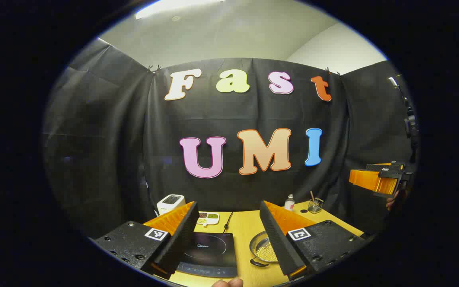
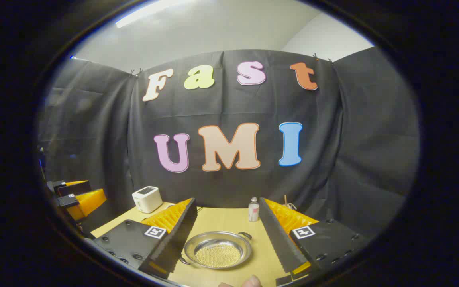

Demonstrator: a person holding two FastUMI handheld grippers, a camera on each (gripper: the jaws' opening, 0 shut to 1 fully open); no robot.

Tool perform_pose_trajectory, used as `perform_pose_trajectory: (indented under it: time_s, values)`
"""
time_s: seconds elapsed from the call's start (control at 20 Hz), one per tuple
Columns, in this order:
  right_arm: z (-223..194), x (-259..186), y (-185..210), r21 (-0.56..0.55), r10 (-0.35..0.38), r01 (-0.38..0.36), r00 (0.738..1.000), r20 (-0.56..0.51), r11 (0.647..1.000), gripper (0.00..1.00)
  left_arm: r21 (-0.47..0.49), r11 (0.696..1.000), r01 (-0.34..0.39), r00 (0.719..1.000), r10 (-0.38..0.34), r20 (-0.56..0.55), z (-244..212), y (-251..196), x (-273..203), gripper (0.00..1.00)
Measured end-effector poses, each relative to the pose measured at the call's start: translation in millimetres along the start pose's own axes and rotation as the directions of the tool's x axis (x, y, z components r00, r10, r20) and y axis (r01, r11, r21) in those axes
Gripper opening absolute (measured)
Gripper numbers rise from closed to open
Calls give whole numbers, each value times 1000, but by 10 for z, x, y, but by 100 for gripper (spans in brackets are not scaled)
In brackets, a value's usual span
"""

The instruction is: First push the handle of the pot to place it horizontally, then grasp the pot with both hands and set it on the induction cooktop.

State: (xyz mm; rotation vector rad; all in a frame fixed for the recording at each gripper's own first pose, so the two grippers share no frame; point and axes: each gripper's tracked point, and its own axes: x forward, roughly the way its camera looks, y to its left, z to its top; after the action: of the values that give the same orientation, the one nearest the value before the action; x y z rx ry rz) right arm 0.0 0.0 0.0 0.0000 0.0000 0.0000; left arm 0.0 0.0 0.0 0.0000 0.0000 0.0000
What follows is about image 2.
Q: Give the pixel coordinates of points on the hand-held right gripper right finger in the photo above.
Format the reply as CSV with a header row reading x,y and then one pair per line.
x,y
278,235

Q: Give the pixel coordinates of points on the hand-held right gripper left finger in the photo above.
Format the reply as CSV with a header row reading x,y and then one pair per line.
x,y
181,233

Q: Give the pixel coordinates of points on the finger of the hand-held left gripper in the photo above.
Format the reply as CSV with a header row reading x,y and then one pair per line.
x,y
74,188
90,201

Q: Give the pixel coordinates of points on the stainless steel pot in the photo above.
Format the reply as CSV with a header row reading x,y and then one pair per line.
x,y
213,239

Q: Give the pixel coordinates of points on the small clear white-label bottle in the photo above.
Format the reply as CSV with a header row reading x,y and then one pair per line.
x,y
254,211

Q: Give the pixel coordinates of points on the pile of yellow soybeans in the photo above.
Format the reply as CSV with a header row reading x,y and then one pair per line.
x,y
217,256

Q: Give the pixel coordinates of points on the white toaster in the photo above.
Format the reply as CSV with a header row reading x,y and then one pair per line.
x,y
147,199

